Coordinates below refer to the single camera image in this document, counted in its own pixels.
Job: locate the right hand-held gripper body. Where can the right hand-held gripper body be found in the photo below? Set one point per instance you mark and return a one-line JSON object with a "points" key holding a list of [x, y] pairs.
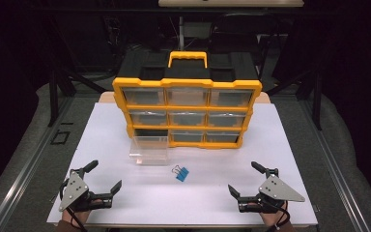
{"points": [[278, 190]]}

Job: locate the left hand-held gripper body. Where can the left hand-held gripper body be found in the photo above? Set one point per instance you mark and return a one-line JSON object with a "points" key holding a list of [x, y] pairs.
{"points": [[73, 190]]}

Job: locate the clear plastic drawer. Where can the clear plastic drawer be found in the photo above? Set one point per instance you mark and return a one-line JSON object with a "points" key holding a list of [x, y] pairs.
{"points": [[149, 151]]}

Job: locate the blue binder clip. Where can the blue binder clip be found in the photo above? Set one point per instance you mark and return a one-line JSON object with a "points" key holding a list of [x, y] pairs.
{"points": [[183, 175]]}

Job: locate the yellow and black drawer organizer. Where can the yellow and black drawer organizer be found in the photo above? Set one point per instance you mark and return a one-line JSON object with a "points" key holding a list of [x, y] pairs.
{"points": [[186, 82]]}

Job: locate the person's left hand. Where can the person's left hand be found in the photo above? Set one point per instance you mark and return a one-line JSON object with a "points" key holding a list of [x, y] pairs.
{"points": [[77, 216]]}

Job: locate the person's right hand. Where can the person's right hand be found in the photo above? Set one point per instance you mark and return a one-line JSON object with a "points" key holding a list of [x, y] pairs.
{"points": [[273, 219]]}

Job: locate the black metal stand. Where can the black metal stand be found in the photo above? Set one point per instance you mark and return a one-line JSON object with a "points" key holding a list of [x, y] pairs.
{"points": [[317, 103], [54, 96]]}

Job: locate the black chair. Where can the black chair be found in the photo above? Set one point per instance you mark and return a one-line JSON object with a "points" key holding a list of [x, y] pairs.
{"points": [[238, 35]]}

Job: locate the white table leg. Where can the white table leg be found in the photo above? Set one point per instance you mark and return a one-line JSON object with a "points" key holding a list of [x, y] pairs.
{"points": [[181, 34]]}

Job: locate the aluminium floor rail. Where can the aluminium floor rail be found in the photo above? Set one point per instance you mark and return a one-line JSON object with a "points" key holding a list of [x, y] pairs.
{"points": [[335, 167], [29, 164]]}

